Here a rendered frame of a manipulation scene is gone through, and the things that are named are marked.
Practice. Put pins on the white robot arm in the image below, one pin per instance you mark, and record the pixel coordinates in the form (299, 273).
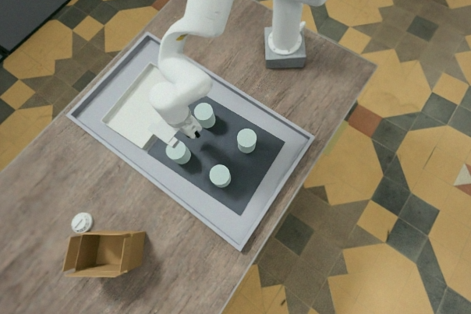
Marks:
(188, 83)

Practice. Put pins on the brown cardboard box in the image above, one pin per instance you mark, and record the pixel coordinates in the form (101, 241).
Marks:
(102, 254)

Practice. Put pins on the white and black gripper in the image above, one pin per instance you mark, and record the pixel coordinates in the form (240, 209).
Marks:
(191, 130)

